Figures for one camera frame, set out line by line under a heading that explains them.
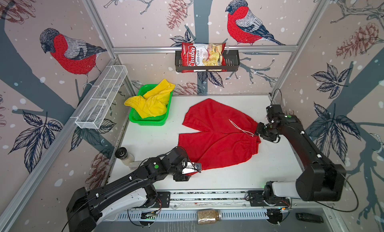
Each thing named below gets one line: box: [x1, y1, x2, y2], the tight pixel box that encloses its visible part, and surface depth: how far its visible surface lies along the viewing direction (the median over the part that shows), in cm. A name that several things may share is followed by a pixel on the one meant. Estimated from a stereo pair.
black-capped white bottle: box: [115, 147, 135, 167], surface depth 80 cm
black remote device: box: [295, 212, 324, 223], surface depth 69 cm
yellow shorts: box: [124, 79, 176, 119], surface depth 108 cm
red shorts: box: [178, 98, 261, 176], surface depth 95 cm
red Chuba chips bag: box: [181, 42, 227, 73], surface depth 90 cm
